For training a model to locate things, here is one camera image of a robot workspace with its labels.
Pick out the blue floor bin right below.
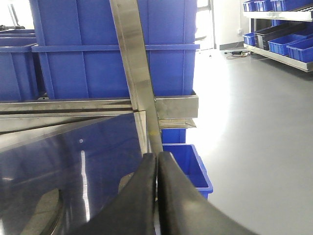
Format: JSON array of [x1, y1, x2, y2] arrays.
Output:
[[161, 129, 213, 199]]

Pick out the blue plastic bin left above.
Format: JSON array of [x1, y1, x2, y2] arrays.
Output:
[[0, 29, 46, 102]]

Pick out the blue plastic bin right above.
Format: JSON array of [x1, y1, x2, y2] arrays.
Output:
[[30, 0, 199, 99]]

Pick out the stainless steel rack frame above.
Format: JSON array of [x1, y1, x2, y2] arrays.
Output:
[[0, 0, 199, 153]]

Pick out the blue plastic bin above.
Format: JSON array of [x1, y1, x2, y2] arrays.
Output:
[[0, 29, 46, 102], [30, 0, 199, 99]]

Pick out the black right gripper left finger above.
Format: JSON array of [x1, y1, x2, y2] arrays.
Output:
[[71, 153, 157, 235]]

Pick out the background shelf with bins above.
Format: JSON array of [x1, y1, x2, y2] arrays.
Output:
[[243, 0, 313, 72]]

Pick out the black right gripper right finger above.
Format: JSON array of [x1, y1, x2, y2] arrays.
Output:
[[157, 151, 254, 235]]

